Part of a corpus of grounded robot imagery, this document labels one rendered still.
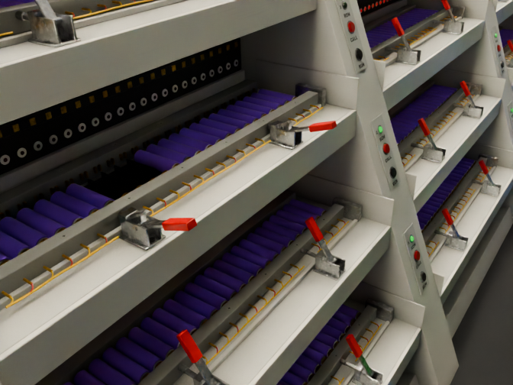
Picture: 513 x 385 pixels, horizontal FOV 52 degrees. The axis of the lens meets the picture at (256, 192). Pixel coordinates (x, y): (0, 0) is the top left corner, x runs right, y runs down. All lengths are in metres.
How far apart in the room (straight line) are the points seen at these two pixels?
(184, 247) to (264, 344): 0.19
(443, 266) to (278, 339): 0.54
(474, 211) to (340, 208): 0.52
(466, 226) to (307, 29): 0.64
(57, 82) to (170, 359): 0.33
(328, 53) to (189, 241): 0.40
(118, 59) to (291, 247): 0.39
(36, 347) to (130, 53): 0.28
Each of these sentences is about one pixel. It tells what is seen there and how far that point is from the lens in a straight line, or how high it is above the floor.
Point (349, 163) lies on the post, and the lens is 0.88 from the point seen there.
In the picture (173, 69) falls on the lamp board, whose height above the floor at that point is 0.71.
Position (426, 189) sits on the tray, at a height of 0.35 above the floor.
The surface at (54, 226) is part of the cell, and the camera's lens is 0.56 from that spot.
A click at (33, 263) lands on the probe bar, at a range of 0.51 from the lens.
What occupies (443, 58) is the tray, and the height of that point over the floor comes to 0.54.
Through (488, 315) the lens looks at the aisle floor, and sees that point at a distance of 1.28.
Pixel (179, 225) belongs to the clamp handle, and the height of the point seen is 0.59.
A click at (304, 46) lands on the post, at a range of 0.86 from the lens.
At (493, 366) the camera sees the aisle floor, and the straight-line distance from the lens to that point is 1.15.
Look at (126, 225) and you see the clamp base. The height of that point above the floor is 0.59.
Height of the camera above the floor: 0.72
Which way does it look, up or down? 16 degrees down
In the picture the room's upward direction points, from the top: 20 degrees counter-clockwise
